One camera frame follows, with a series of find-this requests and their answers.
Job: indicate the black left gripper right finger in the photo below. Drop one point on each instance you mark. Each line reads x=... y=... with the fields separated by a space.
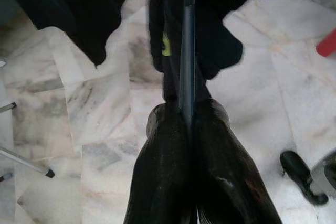
x=223 y=182

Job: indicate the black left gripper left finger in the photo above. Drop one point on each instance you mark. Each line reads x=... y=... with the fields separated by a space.
x=160 y=176

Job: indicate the black robot left foot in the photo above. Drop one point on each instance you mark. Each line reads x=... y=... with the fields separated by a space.
x=299 y=174

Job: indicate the silver clothes rack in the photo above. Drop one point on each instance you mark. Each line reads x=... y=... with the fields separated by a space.
x=26 y=161

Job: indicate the red plastic stool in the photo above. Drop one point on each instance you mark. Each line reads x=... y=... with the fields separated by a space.
x=328 y=44

